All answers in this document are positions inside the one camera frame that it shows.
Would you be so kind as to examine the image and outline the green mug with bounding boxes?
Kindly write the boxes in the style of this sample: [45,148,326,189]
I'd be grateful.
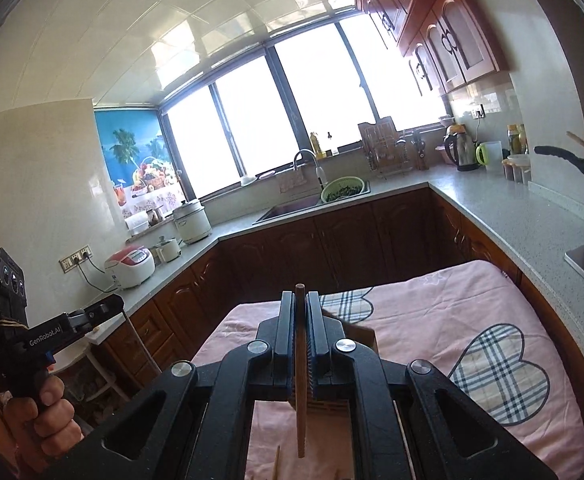
[475,142,493,167]

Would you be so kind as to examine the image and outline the green colander with vegetables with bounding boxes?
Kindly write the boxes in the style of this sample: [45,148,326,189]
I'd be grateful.
[320,177,365,204]

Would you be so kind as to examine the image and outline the pink heart-patterned tablecloth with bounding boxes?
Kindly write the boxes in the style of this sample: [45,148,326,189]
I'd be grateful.
[191,259,584,480]

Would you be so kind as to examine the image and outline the wooden chopstick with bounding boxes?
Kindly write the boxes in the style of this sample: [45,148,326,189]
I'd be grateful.
[294,284,308,458]

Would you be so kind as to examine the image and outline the wooden utensil holder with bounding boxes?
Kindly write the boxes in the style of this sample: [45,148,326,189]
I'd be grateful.
[245,310,377,479]

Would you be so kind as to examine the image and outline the white red rice cooker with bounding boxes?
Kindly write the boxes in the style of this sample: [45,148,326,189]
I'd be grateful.
[104,246,155,289]

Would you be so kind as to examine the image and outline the wooden upper cabinets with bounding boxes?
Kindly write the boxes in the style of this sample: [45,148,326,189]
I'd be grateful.
[355,0,508,96]

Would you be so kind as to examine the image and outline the steel electric kettle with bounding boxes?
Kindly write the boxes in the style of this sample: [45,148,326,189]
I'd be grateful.
[444,124,480,171]

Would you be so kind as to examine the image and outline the wall power socket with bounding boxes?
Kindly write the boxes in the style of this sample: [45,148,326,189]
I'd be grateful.
[58,245,92,273]

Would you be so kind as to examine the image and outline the person's left hand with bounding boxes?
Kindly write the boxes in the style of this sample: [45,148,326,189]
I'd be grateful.
[4,376,84,471]

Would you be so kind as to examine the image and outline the small white pot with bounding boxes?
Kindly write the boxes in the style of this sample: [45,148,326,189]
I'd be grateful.
[155,236,181,263]

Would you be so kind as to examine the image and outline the white electric pressure cooker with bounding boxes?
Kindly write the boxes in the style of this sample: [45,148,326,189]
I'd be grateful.
[173,200,213,245]

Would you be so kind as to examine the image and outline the tropical fruit poster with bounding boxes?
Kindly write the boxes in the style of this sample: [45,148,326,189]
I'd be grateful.
[94,108,185,218]

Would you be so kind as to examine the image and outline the kitchen faucet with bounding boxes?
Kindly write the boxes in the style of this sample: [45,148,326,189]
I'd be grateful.
[292,148,328,190]

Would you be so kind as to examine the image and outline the wooden dish rack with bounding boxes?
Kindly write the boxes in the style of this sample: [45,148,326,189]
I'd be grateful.
[358,116,413,174]

